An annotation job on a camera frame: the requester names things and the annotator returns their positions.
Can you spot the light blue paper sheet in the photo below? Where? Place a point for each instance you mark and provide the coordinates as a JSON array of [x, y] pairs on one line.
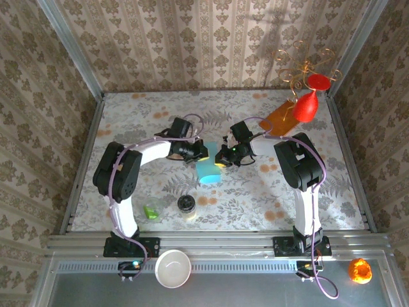
[[209, 172]]

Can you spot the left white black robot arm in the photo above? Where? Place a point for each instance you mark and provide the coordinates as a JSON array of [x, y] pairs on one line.
[[153, 152]]

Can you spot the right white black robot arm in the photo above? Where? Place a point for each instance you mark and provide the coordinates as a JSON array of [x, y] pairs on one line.
[[306, 211]]

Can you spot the floral printed table cover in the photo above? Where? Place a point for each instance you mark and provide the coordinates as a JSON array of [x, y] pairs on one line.
[[230, 195]]

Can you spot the glass jar with black lid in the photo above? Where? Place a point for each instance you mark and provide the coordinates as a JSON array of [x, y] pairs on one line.
[[186, 204]]

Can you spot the clear plastic cup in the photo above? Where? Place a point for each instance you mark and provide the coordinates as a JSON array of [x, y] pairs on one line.
[[154, 204]]

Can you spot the green object in cup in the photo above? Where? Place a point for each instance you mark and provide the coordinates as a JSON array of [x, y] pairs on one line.
[[151, 212]]

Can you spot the red plastic wine glass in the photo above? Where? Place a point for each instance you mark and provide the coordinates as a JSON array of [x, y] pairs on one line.
[[305, 108]]

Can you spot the slotted metal strip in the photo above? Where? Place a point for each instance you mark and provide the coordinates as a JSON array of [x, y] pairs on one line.
[[223, 267]]

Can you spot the white bowl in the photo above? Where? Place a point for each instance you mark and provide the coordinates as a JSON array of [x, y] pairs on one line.
[[173, 268]]

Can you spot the grey metal shelf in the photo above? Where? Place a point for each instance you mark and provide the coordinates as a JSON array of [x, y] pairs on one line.
[[239, 291]]

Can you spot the small controller board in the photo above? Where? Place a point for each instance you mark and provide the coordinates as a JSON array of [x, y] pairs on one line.
[[306, 268], [129, 268]]

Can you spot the orange crumpled object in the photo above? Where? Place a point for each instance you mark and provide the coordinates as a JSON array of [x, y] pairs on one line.
[[359, 271]]

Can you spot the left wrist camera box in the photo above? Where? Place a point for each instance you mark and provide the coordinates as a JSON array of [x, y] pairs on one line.
[[180, 128]]

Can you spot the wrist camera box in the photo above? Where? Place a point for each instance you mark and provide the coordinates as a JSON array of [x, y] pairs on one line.
[[180, 128], [241, 131]]

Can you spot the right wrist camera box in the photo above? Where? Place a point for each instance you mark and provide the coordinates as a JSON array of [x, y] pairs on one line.
[[241, 131]]

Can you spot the aluminium cross rail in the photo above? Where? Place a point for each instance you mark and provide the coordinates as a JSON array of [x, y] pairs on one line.
[[217, 243]]

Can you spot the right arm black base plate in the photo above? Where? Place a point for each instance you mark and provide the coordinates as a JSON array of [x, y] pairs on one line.
[[282, 246]]

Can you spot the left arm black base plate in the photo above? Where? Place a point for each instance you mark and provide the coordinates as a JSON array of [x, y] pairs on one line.
[[150, 246]]

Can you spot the aluminium side rail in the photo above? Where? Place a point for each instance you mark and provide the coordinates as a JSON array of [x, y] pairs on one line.
[[350, 166], [83, 166]]

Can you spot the aluminium frame post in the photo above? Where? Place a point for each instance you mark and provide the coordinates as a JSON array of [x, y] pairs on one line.
[[70, 48], [356, 48]]

